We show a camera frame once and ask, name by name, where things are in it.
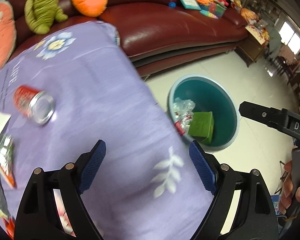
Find clear plastic bag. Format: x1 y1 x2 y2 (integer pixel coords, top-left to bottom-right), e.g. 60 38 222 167
172 99 195 120

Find teal trash bin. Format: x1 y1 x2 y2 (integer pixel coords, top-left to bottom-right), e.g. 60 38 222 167
168 74 240 153

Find blue box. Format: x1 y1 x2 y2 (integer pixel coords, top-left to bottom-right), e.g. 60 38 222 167
271 195 282 217

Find wooden side table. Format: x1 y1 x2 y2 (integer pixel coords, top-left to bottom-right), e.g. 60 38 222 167
236 25 268 68

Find dark red leather sofa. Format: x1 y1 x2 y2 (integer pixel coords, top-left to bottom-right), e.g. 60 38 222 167
0 0 249 80

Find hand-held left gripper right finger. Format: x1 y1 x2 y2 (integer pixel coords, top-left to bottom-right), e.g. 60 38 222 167
189 140 279 240

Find pink plush toy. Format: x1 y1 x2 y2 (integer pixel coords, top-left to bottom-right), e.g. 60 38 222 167
0 1 17 73

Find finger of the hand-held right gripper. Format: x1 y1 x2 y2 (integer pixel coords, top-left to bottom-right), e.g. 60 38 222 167
239 101 290 132

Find clear red snack packet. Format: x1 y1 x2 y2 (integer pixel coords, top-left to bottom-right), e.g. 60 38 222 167
0 134 17 189

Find window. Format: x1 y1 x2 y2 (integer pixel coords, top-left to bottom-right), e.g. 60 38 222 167
279 21 300 53

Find purple floral tablecloth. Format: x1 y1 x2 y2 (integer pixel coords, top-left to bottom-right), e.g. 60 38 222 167
0 21 215 240

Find red soda can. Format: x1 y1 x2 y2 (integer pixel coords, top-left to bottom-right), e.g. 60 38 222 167
14 85 55 125

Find person's right hand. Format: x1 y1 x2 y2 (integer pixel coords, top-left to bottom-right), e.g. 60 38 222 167
278 160 300 210

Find orange red snack packet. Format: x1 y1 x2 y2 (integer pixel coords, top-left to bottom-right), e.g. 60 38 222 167
1 216 15 239

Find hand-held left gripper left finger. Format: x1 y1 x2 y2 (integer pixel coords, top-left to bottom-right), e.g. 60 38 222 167
14 139 107 240

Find green carton box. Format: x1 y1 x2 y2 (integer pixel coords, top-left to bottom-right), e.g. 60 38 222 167
189 111 214 145

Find green plush toy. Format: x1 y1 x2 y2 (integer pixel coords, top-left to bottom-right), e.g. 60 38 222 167
24 0 68 34

